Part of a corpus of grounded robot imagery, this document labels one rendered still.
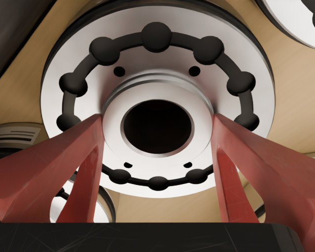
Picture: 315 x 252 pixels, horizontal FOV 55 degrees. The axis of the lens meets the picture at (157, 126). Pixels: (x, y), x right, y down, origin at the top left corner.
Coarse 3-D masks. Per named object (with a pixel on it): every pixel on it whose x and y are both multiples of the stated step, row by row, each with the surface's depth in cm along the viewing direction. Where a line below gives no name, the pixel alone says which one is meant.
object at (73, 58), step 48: (144, 0) 10; (96, 48) 12; (144, 48) 11; (192, 48) 12; (240, 48) 11; (48, 96) 12; (96, 96) 12; (240, 96) 13; (144, 192) 16; (192, 192) 16
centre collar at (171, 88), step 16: (128, 80) 12; (144, 80) 11; (160, 80) 11; (176, 80) 12; (112, 96) 12; (128, 96) 12; (144, 96) 12; (160, 96) 12; (176, 96) 12; (192, 96) 12; (112, 112) 12; (192, 112) 12; (208, 112) 12; (112, 128) 13; (192, 128) 13; (208, 128) 13; (112, 144) 13; (128, 144) 13; (144, 144) 14; (176, 144) 14; (192, 144) 13; (128, 160) 14; (144, 160) 14; (160, 160) 14; (176, 160) 14
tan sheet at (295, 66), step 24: (72, 0) 13; (240, 0) 13; (48, 24) 14; (264, 24) 14; (24, 48) 15; (48, 48) 15; (264, 48) 14; (288, 48) 14; (312, 48) 14; (24, 72) 16; (288, 72) 15; (312, 72) 15; (0, 96) 16; (24, 96) 16; (288, 96) 16; (312, 96) 16; (0, 120) 17; (24, 120) 17; (288, 120) 17; (312, 120) 17; (288, 144) 18; (312, 144) 18; (216, 192) 21; (120, 216) 23; (144, 216) 22; (168, 216) 22; (192, 216) 22; (216, 216) 22
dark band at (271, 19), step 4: (256, 0) 11; (260, 0) 11; (260, 4) 11; (260, 8) 11; (264, 8) 11; (264, 12) 11; (268, 12) 11; (268, 16) 11; (272, 20) 11; (276, 24) 11; (280, 28) 11; (284, 32) 11; (288, 36) 12; (292, 36) 11; (296, 40) 12; (304, 44) 12
